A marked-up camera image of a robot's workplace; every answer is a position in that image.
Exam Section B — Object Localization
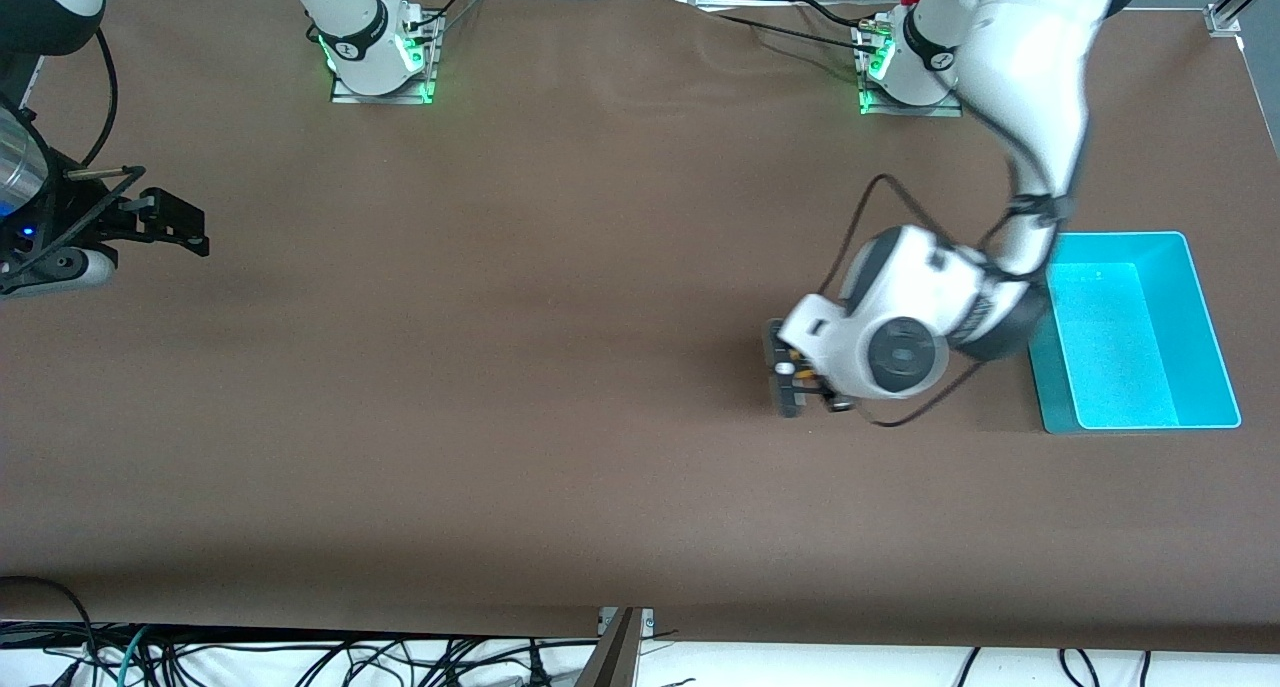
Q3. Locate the turquoise plastic bin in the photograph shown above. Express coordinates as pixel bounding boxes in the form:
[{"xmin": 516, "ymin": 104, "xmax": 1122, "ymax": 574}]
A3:
[{"xmin": 1028, "ymin": 231, "xmax": 1242, "ymax": 435}]

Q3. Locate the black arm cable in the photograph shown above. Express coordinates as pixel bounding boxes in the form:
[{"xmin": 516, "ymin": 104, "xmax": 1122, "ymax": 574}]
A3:
[
  {"xmin": 828, "ymin": 172, "xmax": 1061, "ymax": 428},
  {"xmin": 78, "ymin": 27, "xmax": 121, "ymax": 170}
]

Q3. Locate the aluminium frame profile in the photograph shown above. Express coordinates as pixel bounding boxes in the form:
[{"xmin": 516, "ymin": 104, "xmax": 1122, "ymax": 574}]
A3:
[{"xmin": 575, "ymin": 607, "xmax": 656, "ymax": 687}]

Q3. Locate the green floor cable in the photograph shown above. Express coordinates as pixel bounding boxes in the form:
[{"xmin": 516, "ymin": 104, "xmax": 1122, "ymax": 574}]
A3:
[{"xmin": 115, "ymin": 625, "xmax": 153, "ymax": 687}]

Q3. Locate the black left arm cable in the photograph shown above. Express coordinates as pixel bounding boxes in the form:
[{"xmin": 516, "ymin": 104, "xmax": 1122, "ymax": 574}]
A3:
[{"xmin": 828, "ymin": 172, "xmax": 1061, "ymax": 428}]

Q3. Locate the black cable across table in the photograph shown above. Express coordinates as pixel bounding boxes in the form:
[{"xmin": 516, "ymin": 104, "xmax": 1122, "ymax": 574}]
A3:
[{"xmin": 680, "ymin": 0, "xmax": 886, "ymax": 58}]

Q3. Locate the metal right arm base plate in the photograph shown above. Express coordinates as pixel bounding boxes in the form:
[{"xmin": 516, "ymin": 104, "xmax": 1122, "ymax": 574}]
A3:
[{"xmin": 330, "ymin": 12, "xmax": 438, "ymax": 106}]

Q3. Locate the aluminium corner bracket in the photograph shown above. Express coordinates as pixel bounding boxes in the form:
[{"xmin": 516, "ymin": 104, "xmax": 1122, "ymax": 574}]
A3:
[{"xmin": 1205, "ymin": 0, "xmax": 1280, "ymax": 38}]

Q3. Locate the black looped floor cable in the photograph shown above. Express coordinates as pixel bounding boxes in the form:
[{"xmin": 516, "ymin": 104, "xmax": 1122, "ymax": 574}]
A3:
[{"xmin": 0, "ymin": 575, "xmax": 101, "ymax": 687}]

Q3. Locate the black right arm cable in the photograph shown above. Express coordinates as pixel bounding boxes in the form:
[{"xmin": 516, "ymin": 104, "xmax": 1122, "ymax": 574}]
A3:
[{"xmin": 78, "ymin": 27, "xmax": 121, "ymax": 170}]

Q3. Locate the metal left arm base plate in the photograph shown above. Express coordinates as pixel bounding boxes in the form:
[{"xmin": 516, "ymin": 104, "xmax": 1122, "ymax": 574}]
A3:
[{"xmin": 857, "ymin": 22, "xmax": 964, "ymax": 119}]

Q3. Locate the brown table cover sheet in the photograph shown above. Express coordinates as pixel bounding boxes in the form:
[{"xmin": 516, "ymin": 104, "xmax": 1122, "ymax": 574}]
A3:
[{"xmin": 0, "ymin": 0, "xmax": 1280, "ymax": 656}]

